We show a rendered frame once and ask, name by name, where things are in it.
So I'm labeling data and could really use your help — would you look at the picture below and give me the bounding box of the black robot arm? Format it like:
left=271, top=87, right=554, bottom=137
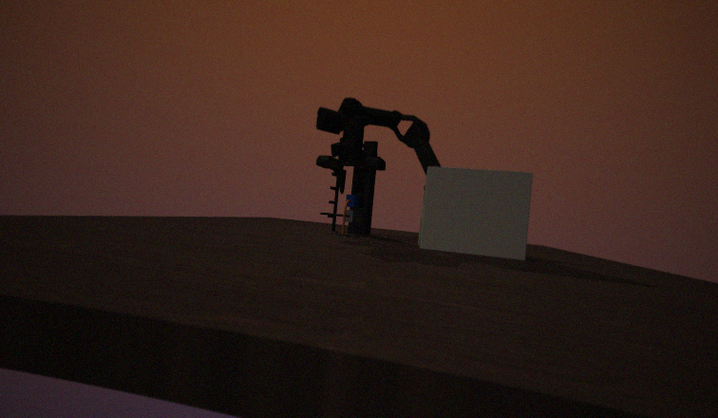
left=316, top=97, right=441, bottom=175

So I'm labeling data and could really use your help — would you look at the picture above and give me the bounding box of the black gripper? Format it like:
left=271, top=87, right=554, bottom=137
left=316, top=135, right=386, bottom=195

